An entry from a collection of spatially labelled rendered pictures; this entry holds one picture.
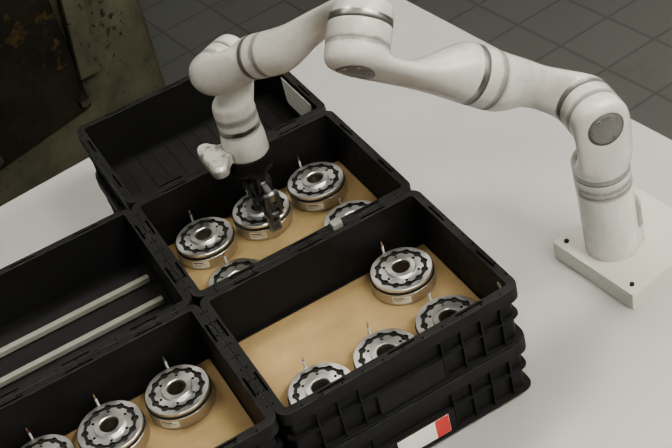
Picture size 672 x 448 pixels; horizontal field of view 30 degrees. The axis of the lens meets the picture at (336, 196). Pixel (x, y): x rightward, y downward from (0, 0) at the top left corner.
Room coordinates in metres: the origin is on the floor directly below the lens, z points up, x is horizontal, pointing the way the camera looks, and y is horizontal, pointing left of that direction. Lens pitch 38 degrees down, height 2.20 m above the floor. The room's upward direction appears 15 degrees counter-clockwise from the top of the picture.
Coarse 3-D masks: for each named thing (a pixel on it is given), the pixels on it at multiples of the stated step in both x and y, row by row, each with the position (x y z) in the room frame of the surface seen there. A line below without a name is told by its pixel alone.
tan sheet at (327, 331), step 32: (352, 288) 1.50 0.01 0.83; (448, 288) 1.44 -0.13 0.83; (288, 320) 1.46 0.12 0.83; (320, 320) 1.44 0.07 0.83; (352, 320) 1.43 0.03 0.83; (384, 320) 1.41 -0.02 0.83; (256, 352) 1.41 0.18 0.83; (288, 352) 1.39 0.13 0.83; (320, 352) 1.38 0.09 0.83; (352, 352) 1.36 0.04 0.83; (288, 384) 1.33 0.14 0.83
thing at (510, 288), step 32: (416, 192) 1.57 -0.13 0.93; (352, 224) 1.53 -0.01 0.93; (448, 224) 1.47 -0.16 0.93; (288, 256) 1.50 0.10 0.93; (480, 256) 1.38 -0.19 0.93; (224, 288) 1.46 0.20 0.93; (512, 288) 1.30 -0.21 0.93; (448, 320) 1.27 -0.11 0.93; (480, 320) 1.28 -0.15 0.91; (416, 352) 1.24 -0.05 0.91; (256, 384) 1.25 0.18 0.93; (352, 384) 1.21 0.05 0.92; (288, 416) 1.18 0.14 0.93
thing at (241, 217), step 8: (280, 192) 1.75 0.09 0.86; (240, 200) 1.76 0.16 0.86; (248, 200) 1.76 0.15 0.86; (280, 200) 1.73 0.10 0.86; (288, 200) 1.73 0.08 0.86; (240, 208) 1.74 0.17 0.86; (288, 208) 1.71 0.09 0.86; (240, 216) 1.72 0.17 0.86; (248, 216) 1.71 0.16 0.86; (264, 216) 1.70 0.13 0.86; (280, 216) 1.69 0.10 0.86; (240, 224) 1.69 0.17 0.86; (248, 224) 1.69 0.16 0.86; (256, 224) 1.68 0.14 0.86; (264, 224) 1.68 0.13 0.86
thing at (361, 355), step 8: (392, 328) 1.35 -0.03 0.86; (368, 336) 1.35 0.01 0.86; (376, 336) 1.35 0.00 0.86; (384, 336) 1.34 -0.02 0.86; (392, 336) 1.34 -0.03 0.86; (400, 336) 1.34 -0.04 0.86; (408, 336) 1.33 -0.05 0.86; (360, 344) 1.34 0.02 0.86; (368, 344) 1.33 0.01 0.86; (360, 352) 1.33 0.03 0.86; (368, 352) 1.32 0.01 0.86; (360, 360) 1.31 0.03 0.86; (368, 360) 1.30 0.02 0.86
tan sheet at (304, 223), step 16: (352, 176) 1.78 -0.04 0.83; (352, 192) 1.74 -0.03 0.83; (368, 192) 1.73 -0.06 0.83; (304, 224) 1.69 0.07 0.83; (320, 224) 1.68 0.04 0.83; (240, 240) 1.69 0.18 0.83; (272, 240) 1.67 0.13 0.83; (288, 240) 1.66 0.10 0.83; (176, 256) 1.69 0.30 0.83; (240, 256) 1.65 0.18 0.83; (256, 256) 1.64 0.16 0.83; (192, 272) 1.64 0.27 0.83; (208, 272) 1.63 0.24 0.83
